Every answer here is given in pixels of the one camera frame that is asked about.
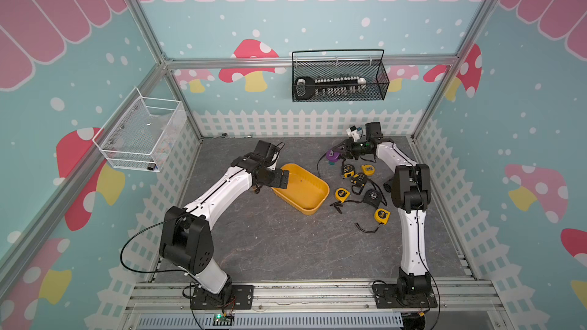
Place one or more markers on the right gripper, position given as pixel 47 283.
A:
pixel 348 147

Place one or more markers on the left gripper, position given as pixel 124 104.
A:
pixel 277 179

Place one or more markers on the purple tape measure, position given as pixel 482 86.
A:
pixel 331 156

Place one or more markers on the black yellow round tape measure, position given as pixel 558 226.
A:
pixel 348 171

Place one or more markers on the yellow plastic storage box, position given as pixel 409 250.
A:
pixel 305 191

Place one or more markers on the yellow 2m tape measure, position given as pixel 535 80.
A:
pixel 368 170

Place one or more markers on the black yellow clip tape measure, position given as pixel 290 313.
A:
pixel 358 182

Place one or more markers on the black tape measure red label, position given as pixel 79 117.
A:
pixel 374 196

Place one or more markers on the small yellow tape measure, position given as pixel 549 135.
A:
pixel 381 216

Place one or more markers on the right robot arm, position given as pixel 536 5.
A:
pixel 410 194

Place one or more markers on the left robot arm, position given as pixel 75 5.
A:
pixel 186 233

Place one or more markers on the socket wrench set holder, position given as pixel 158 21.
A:
pixel 307 88

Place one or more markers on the small electronics board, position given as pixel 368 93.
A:
pixel 223 320

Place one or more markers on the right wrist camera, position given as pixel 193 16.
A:
pixel 355 133

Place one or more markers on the black wire wall basket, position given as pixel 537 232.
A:
pixel 366 63

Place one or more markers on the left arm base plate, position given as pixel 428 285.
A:
pixel 233 297

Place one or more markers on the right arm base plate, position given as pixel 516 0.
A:
pixel 387 296

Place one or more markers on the white wire wall basket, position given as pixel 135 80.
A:
pixel 142 133

